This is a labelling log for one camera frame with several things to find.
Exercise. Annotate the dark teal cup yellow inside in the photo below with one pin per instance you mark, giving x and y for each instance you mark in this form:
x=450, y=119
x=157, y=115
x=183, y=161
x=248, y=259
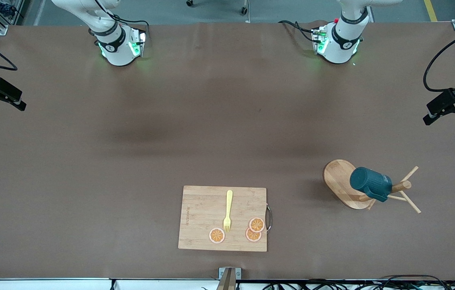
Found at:
x=366, y=181

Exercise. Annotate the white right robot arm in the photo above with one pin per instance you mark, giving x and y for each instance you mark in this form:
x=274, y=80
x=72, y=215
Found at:
x=116, y=52

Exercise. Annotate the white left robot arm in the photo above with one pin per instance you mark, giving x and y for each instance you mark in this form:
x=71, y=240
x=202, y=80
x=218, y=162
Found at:
x=342, y=44

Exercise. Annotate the wooden mug rack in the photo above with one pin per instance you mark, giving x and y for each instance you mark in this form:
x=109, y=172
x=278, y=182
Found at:
x=338, y=177

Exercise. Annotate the orange slice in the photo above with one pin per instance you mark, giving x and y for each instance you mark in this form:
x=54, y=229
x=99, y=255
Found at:
x=217, y=235
x=256, y=224
x=251, y=237

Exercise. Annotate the bamboo cutting board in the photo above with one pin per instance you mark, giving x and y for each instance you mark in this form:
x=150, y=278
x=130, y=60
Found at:
x=201, y=217

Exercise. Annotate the yellow plastic fork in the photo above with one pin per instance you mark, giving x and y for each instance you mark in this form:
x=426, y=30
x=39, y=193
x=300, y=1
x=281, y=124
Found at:
x=229, y=201

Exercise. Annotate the white table edge rail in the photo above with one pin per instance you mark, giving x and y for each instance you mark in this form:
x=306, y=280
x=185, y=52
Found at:
x=30, y=284

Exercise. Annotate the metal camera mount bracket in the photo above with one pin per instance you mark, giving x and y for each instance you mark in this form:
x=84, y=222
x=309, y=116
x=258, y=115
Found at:
x=229, y=282

